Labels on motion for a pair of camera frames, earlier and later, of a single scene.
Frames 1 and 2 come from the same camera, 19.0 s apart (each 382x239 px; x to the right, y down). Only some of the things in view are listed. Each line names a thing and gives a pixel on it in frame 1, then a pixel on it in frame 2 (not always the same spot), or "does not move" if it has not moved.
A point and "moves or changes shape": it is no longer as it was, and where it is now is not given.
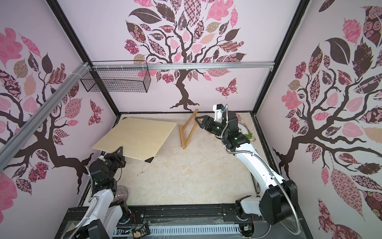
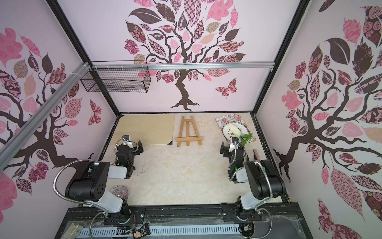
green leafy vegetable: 249,136 does not move
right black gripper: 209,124 -> 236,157
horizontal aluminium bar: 104,66 does not move
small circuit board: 143,231 does not move
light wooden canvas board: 140,138 moves or changes shape
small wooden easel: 182,130 moves or changes shape
